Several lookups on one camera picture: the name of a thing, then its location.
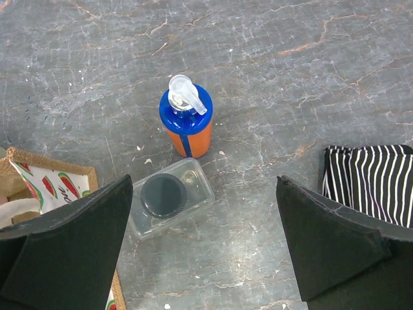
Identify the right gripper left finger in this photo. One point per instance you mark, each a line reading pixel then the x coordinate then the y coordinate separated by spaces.
pixel 66 258

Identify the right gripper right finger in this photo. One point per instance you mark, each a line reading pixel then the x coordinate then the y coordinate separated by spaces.
pixel 342 258

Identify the brown canvas tote bag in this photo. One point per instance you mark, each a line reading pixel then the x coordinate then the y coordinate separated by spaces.
pixel 35 185

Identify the clear bottle grey cap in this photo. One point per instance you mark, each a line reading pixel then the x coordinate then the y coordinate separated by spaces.
pixel 168 197

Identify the orange bottle blue cap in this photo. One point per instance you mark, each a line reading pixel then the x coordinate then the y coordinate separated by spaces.
pixel 186 111

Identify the striped folded cloth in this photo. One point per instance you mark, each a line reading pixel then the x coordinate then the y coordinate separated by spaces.
pixel 374 180

